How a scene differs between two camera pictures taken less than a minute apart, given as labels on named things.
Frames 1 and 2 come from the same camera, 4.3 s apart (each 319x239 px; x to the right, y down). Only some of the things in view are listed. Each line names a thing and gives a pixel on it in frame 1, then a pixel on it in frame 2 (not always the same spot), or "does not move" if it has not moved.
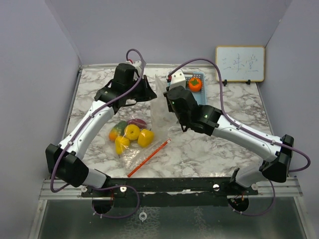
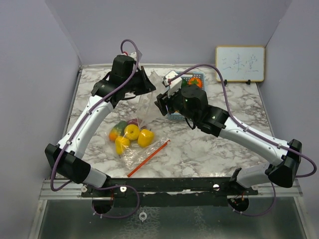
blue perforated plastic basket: x=200 y=96 does not move
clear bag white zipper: x=163 y=124 -> x=148 y=111
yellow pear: x=131 y=132 does not move
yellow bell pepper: x=145 y=138 does not move
